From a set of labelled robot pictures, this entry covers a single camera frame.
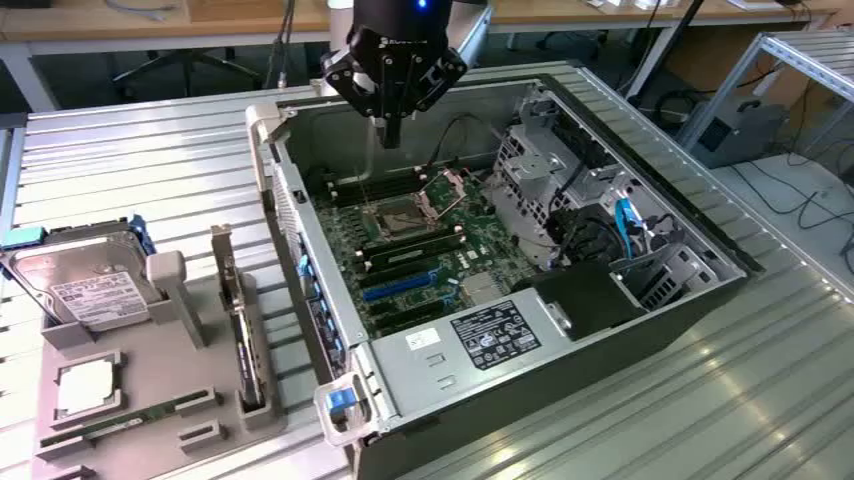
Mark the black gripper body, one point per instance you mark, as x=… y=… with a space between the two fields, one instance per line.
x=400 y=25

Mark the green graphics card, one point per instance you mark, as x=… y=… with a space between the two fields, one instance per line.
x=242 y=350

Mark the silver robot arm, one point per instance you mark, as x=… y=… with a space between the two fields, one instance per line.
x=339 y=12

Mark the black RAM slot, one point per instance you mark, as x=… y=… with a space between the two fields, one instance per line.
x=408 y=241
x=373 y=176
x=409 y=247
x=383 y=265
x=381 y=196
x=377 y=189
x=405 y=236
x=375 y=183

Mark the perforated metal drive cage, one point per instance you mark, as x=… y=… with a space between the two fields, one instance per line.
x=527 y=170

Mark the metal socket cover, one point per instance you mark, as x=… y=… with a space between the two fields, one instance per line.
x=443 y=197

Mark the black office chair base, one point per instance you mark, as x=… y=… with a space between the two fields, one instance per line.
x=189 y=59

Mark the CPU socket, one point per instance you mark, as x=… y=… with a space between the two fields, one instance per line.
x=396 y=220

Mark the green motherboard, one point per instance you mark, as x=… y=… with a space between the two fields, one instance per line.
x=467 y=235

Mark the green RAM stick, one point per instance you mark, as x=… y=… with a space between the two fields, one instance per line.
x=413 y=254
x=133 y=417

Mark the long black expansion slot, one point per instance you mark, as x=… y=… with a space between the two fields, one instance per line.
x=427 y=307
x=393 y=276

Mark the silver finned heatsink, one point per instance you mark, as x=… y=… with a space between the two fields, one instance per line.
x=481 y=290

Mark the blue disk carrier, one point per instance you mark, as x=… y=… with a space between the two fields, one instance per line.
x=141 y=234

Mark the grey box device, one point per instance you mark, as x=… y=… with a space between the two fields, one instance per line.
x=747 y=135

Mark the black plastic shroud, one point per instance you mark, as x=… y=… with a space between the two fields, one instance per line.
x=587 y=295

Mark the blue card retainer strip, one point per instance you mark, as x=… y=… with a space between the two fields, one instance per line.
x=327 y=325

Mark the empty metal disk bay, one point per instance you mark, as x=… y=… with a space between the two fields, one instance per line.
x=674 y=277

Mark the silver hard disk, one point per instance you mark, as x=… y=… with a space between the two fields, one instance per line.
x=86 y=280

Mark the grey power supply unit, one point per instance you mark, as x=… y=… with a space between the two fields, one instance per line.
x=413 y=380

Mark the open black PC case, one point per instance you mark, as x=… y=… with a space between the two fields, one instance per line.
x=667 y=340

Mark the blue case latch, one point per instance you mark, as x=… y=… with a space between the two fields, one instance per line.
x=339 y=400

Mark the grey parts rack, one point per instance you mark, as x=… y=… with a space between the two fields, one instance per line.
x=153 y=380

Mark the silver CPU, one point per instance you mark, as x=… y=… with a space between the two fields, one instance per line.
x=82 y=387

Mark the wooden desk white frame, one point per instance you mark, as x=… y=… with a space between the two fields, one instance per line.
x=100 y=22
x=573 y=17

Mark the aluminium profile frame table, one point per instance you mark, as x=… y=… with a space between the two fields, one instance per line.
x=820 y=55

